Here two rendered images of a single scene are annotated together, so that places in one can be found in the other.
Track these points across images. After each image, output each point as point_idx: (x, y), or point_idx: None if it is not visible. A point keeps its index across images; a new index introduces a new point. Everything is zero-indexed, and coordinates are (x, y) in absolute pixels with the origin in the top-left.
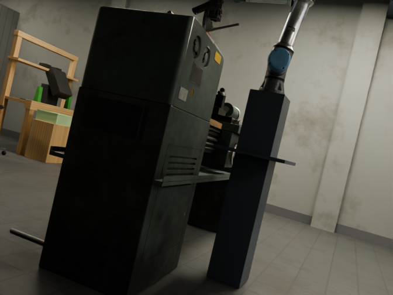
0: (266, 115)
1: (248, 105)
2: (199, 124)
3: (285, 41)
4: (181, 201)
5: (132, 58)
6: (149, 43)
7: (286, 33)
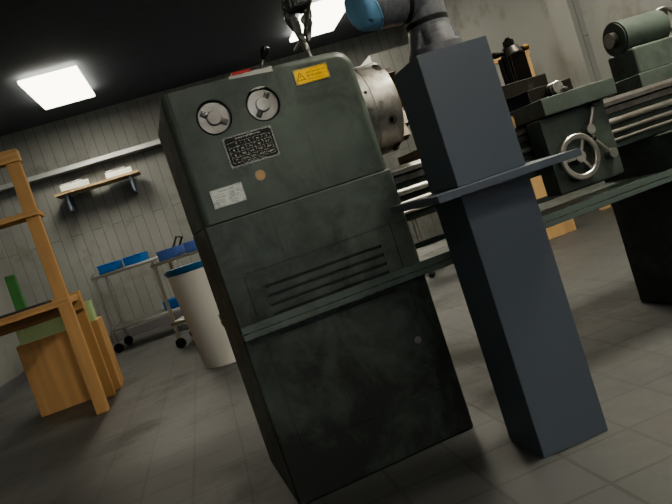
0: (422, 112)
1: (405, 106)
2: (335, 197)
3: None
4: (380, 326)
5: (180, 182)
6: (173, 156)
7: None
